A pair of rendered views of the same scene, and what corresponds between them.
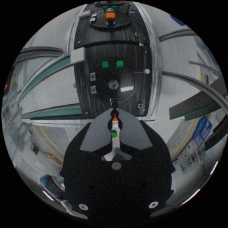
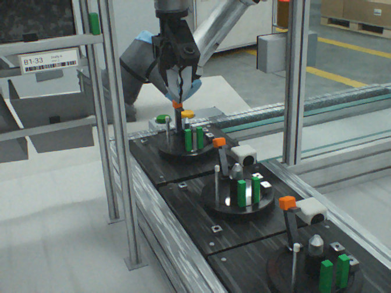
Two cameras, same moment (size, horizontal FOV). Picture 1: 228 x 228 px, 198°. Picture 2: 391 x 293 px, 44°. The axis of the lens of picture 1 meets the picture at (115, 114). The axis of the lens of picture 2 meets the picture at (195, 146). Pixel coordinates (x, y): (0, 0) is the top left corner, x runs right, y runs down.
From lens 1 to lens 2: 103 cm
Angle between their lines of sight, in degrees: 36
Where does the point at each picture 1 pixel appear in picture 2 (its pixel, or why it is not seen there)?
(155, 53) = (145, 187)
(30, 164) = not seen: outside the picture
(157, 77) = not seen: hidden behind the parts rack
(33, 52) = (286, 102)
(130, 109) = (153, 138)
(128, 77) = (173, 146)
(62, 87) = (268, 150)
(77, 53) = (242, 150)
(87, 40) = (245, 170)
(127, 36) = (194, 182)
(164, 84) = (82, 212)
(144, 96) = (142, 149)
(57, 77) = not seen: hidden behind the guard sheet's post
